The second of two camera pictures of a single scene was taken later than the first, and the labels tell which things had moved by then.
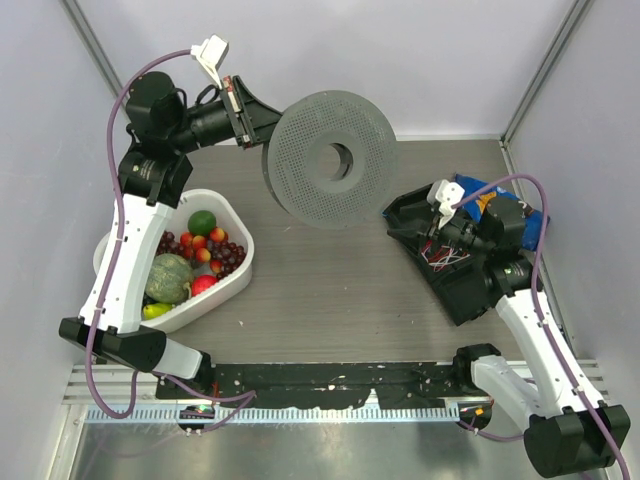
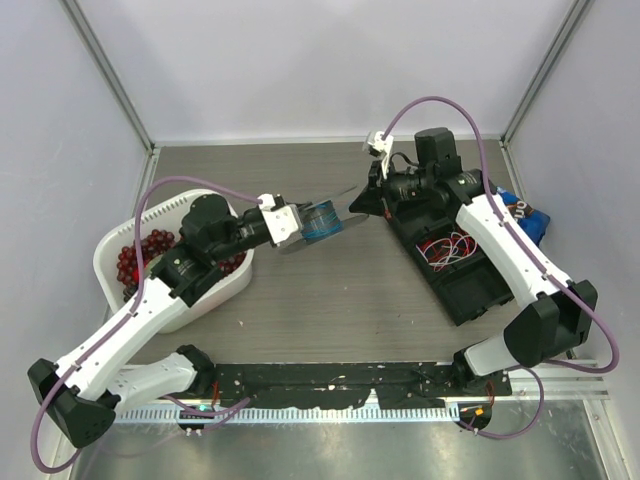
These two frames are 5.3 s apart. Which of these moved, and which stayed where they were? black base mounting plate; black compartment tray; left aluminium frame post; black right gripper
Moved: black right gripper
Stayed: black compartment tray; black base mounting plate; left aluminium frame post
